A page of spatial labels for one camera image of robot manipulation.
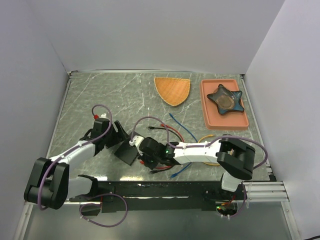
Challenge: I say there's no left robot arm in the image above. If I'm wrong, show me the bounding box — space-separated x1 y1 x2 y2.
23 117 129 210

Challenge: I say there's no black ethernet cable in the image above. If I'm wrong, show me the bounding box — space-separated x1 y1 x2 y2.
147 126 183 175

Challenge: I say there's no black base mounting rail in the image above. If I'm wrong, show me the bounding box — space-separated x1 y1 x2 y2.
67 178 251 213

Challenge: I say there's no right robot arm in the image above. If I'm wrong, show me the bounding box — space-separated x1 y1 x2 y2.
129 135 256 200

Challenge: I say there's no orange woven basket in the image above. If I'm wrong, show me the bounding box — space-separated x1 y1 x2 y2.
154 77 191 107

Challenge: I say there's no yellow ethernet cable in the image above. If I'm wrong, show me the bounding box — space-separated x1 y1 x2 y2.
197 134 222 167

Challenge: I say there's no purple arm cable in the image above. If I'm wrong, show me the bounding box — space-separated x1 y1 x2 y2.
37 104 129 228
130 116 269 221

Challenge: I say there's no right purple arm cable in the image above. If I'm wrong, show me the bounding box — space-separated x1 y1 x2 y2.
130 116 269 221

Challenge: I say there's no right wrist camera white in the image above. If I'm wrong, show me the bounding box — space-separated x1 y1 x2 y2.
129 135 145 148

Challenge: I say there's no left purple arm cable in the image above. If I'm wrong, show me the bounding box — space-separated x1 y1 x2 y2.
37 104 129 228

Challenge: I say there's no blue ethernet cable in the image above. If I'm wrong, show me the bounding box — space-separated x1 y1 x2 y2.
168 112 200 179

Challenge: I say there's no red ethernet cable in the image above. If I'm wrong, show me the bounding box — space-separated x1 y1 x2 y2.
139 122 185 172

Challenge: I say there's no blue star-shaped dish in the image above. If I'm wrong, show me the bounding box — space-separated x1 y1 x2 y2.
206 84 245 115

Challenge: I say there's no black network switch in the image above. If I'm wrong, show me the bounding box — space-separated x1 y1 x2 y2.
114 138 139 166

